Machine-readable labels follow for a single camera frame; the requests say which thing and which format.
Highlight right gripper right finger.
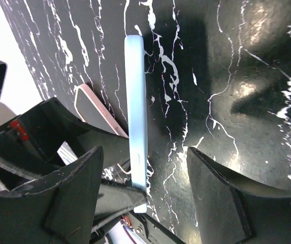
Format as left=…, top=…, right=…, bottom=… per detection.
left=187, top=147, right=291, bottom=243

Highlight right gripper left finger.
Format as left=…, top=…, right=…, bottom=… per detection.
left=0, top=146, right=104, bottom=243

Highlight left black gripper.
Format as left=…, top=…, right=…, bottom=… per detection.
left=89, top=179, right=184, bottom=243

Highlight light blue phone case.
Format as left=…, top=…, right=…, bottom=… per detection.
left=124, top=35, right=149, bottom=214

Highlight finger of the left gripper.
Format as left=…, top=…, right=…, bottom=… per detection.
left=0, top=98, right=130, bottom=191

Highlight pink cased phone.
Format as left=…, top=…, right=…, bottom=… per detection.
left=74, top=84, right=128, bottom=138

